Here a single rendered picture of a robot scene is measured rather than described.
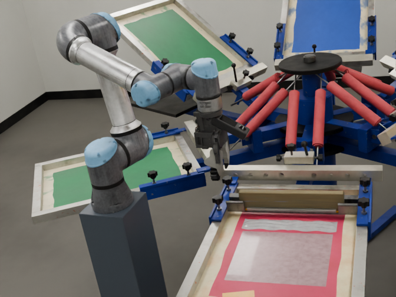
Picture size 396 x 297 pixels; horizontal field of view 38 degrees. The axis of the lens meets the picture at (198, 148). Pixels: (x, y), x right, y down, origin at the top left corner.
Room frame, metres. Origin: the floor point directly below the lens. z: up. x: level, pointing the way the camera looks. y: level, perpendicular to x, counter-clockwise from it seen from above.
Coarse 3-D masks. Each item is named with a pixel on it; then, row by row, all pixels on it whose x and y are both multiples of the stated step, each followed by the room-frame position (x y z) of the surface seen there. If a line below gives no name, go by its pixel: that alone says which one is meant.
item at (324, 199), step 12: (240, 192) 1.99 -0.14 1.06; (252, 192) 1.97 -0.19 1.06; (264, 192) 1.96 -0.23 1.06; (276, 192) 1.94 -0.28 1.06; (288, 192) 1.92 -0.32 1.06; (300, 192) 1.91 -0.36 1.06; (312, 192) 1.90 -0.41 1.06; (324, 192) 1.88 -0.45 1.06; (336, 192) 1.87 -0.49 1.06; (252, 204) 1.97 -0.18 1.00; (264, 204) 1.95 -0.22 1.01; (276, 204) 1.94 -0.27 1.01; (288, 204) 1.92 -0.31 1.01; (300, 204) 1.90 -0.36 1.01; (312, 204) 1.89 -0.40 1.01; (324, 204) 1.87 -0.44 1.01; (336, 204) 1.86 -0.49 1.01
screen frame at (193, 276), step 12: (348, 192) 1.99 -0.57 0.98; (216, 228) 1.86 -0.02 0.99; (360, 228) 1.71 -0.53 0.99; (204, 240) 1.79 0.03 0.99; (216, 240) 1.82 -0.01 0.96; (360, 240) 1.64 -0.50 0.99; (204, 252) 1.72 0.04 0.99; (360, 252) 1.57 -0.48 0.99; (192, 264) 1.66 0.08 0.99; (204, 264) 1.67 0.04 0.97; (360, 264) 1.51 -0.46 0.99; (192, 276) 1.59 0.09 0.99; (360, 276) 1.45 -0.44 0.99; (180, 288) 1.53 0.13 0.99; (192, 288) 1.54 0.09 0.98; (360, 288) 1.39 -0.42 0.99
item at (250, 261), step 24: (240, 216) 1.98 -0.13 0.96; (264, 216) 1.95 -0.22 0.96; (288, 216) 1.92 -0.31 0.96; (240, 240) 1.81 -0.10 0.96; (264, 240) 1.78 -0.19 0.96; (240, 264) 1.66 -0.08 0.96; (264, 264) 1.64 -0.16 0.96; (216, 288) 1.55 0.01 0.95; (240, 288) 1.53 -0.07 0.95; (264, 288) 1.51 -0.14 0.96
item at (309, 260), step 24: (312, 216) 1.89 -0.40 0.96; (336, 216) 1.87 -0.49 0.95; (288, 240) 1.76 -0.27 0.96; (312, 240) 1.73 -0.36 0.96; (336, 240) 1.71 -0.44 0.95; (288, 264) 1.62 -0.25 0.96; (312, 264) 1.60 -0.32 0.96; (336, 264) 1.58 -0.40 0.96; (288, 288) 1.49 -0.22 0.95; (312, 288) 1.47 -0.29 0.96
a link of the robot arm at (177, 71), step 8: (168, 64) 1.71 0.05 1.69; (176, 64) 1.69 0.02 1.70; (184, 64) 1.68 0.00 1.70; (168, 72) 1.63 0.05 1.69; (176, 72) 1.64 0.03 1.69; (184, 72) 1.64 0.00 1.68; (176, 80) 1.62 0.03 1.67; (184, 80) 1.63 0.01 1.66; (176, 88) 1.62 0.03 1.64; (184, 88) 1.65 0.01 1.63
